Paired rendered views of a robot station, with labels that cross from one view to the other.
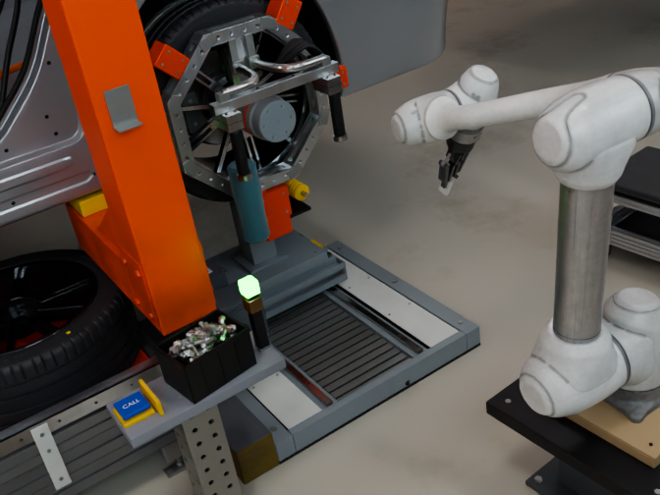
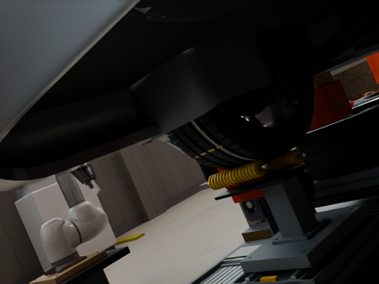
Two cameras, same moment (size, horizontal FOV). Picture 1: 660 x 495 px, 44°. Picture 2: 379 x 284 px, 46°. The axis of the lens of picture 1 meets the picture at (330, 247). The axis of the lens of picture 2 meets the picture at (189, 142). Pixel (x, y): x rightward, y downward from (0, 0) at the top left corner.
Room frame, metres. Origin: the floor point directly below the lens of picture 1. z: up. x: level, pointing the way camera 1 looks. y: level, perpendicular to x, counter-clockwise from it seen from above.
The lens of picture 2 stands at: (4.12, -0.31, 0.67)
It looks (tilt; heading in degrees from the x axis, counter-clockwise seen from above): 0 degrees down; 168
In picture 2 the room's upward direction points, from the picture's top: 24 degrees counter-clockwise
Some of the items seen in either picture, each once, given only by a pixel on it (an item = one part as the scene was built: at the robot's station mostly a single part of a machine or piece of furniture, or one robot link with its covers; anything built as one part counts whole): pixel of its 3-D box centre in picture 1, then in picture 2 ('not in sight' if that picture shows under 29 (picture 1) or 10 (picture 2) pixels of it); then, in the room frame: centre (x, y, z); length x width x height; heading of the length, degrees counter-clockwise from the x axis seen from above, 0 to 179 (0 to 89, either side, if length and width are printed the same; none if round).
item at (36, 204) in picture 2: not in sight; (59, 207); (-0.76, -0.82, 0.63); 0.65 x 0.57 x 1.25; 123
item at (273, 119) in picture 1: (260, 113); not in sight; (2.37, 0.14, 0.85); 0.21 x 0.14 x 0.14; 30
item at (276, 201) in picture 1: (264, 207); (247, 174); (2.46, 0.20, 0.48); 0.16 x 0.12 x 0.17; 30
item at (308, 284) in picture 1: (264, 279); (312, 256); (2.58, 0.26, 0.13); 0.50 x 0.36 x 0.10; 120
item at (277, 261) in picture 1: (254, 235); (290, 208); (2.58, 0.26, 0.32); 0.40 x 0.30 x 0.28; 120
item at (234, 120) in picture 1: (227, 118); not in sight; (2.17, 0.22, 0.93); 0.09 x 0.05 x 0.05; 30
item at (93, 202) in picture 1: (95, 194); (311, 84); (2.30, 0.69, 0.71); 0.14 x 0.14 x 0.05; 30
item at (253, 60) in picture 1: (286, 49); not in sight; (2.37, 0.03, 1.03); 0.19 x 0.18 x 0.11; 30
